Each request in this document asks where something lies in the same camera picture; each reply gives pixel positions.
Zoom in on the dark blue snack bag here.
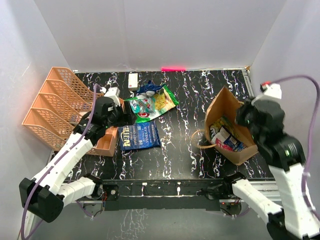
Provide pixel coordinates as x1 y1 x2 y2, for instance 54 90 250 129
136 80 165 97

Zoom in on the red light strip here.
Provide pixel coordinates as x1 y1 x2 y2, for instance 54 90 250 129
161 65 186 72

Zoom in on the teal snack packet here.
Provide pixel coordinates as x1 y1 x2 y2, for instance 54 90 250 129
129 97 156 114

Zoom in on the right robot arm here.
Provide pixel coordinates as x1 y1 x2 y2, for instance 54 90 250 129
222 99 320 240

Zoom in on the blue cookie bag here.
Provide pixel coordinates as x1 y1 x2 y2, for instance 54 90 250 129
211 126 247 152

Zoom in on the navy Kettle chips bag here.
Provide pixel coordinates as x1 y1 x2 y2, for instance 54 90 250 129
118 121 161 151

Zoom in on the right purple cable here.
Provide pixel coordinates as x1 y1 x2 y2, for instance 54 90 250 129
269 74 320 216

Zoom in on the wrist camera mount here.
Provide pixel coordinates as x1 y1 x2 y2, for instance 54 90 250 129
99 87 121 106
251 81 282 106

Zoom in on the green chips bag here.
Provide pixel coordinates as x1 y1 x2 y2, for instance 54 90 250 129
125 85 179 123

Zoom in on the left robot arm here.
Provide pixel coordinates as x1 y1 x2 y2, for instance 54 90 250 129
19 96 137 223

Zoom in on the orange plastic desk organizer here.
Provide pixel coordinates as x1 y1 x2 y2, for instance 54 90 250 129
21 66 125 158

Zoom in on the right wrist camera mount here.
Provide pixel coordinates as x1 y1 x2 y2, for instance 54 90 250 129
251 81 282 106

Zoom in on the brown paper bag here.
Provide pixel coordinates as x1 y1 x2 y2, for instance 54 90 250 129
191 87 258 166

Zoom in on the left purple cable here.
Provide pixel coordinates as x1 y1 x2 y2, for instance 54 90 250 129
19 83 106 238

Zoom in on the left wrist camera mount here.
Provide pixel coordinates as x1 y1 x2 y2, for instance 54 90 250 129
99 87 121 106

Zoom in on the purple cable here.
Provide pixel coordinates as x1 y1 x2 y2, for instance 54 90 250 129
269 74 320 216
19 83 106 238

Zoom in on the black front mounting rail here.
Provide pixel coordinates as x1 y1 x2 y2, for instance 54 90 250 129
103 179 228 211

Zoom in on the small white box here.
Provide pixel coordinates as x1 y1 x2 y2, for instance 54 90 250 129
128 72 138 91

